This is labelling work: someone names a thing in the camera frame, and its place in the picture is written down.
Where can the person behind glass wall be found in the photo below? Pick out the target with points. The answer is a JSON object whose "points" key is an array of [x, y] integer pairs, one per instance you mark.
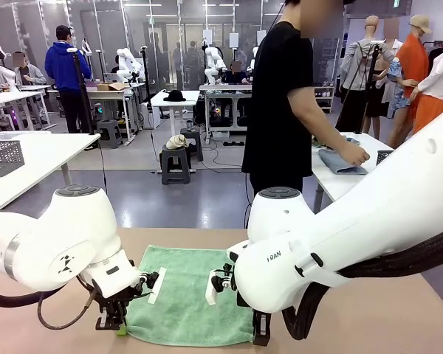
{"points": [[194, 55], [178, 59]]}

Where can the black hat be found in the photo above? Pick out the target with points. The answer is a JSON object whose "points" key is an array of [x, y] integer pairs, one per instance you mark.
{"points": [[174, 96]]}

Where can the person in dark clothes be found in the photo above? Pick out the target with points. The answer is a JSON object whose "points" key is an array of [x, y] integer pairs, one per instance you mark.
{"points": [[236, 75]]}

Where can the white shoe shelf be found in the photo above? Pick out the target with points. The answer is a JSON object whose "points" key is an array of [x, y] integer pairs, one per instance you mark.
{"points": [[325, 97]]}

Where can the person in black t-shirt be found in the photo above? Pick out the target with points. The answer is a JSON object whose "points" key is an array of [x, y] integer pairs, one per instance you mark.
{"points": [[277, 92]]}

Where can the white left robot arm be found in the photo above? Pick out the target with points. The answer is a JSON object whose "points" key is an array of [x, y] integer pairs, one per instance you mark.
{"points": [[77, 228]]}

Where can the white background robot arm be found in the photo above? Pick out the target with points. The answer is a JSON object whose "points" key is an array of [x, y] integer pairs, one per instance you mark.
{"points": [[7, 73], [211, 62], [123, 59]]}

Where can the white hanging panel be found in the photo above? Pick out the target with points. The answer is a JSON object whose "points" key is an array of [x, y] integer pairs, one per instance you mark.
{"points": [[261, 38], [234, 40], [207, 37]]}

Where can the mannequin in grey shirt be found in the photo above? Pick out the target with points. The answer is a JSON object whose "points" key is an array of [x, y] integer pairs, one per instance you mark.
{"points": [[356, 66]]}

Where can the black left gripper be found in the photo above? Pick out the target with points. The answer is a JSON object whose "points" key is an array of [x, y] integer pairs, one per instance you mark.
{"points": [[114, 302]]}

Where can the grey desk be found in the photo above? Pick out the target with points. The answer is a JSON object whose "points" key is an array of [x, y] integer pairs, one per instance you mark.
{"points": [[110, 93]]}

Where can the mannequin in orange with cap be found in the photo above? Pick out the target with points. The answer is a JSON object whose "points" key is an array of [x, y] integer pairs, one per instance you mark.
{"points": [[413, 62]]}

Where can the white side table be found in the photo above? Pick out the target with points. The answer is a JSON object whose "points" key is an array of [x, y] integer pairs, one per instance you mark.
{"points": [[336, 184]]}

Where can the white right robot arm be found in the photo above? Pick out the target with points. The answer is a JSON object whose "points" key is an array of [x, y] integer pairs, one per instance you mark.
{"points": [[354, 228]]}

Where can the person in blue hoodie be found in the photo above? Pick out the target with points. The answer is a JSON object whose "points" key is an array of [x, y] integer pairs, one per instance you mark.
{"points": [[64, 62]]}

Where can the grey plastic step stool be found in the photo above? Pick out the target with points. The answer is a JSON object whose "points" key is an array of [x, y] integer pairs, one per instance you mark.
{"points": [[175, 166], [193, 140], [110, 131]]}

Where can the grey lattice basket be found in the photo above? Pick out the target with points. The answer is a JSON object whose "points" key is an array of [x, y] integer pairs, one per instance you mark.
{"points": [[3, 158]]}

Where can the person's right hand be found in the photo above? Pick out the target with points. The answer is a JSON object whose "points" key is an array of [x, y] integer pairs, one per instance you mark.
{"points": [[354, 155]]}

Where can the grey metal workbench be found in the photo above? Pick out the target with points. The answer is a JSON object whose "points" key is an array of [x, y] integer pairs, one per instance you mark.
{"points": [[225, 88]]}

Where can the beige bundled cloth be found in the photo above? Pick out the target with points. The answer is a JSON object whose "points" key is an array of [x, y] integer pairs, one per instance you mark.
{"points": [[178, 142]]}

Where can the seated person in grey top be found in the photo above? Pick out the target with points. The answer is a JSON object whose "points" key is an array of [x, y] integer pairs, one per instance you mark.
{"points": [[31, 75]]}

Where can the black tripod stand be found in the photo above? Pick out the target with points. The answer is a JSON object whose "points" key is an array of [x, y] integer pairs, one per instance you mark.
{"points": [[82, 92], [369, 73]]}

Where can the black power strip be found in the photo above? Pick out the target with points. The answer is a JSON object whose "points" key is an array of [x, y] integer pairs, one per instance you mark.
{"points": [[234, 144]]}

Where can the person's right forearm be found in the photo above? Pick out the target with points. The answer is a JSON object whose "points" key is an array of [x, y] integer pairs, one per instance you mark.
{"points": [[317, 123]]}

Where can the open cardboard box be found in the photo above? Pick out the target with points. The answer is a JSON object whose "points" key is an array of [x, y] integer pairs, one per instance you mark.
{"points": [[110, 87]]}

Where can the long white desk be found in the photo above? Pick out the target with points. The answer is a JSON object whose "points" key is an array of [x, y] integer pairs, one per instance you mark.
{"points": [[7, 96]]}

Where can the green terry towel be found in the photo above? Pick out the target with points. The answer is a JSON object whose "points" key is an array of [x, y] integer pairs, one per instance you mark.
{"points": [[192, 280]]}

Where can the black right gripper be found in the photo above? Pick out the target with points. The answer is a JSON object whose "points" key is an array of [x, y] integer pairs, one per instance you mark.
{"points": [[260, 316]]}

